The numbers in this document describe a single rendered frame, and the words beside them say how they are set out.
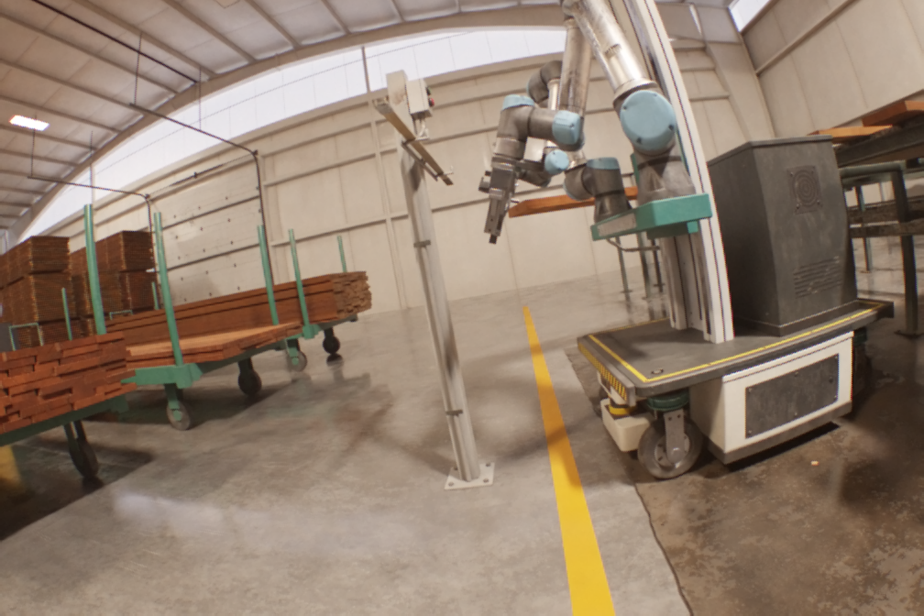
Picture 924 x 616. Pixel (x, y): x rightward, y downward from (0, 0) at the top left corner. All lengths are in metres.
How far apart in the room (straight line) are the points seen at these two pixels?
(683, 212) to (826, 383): 0.64
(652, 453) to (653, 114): 0.81
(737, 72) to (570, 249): 6.50
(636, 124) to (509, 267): 8.76
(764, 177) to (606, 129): 9.12
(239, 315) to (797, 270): 4.14
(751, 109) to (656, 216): 10.94
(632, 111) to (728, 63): 11.19
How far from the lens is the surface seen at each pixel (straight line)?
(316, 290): 3.80
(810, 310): 1.31
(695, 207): 1.03
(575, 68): 1.15
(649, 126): 0.91
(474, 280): 9.60
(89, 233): 2.23
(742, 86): 11.98
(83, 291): 11.09
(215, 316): 4.49
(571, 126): 0.97
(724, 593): 0.89
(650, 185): 1.04
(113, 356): 1.87
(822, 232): 1.34
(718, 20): 12.66
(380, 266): 10.03
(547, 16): 11.16
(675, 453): 1.17
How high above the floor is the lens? 0.66
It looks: level
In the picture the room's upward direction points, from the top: 10 degrees counter-clockwise
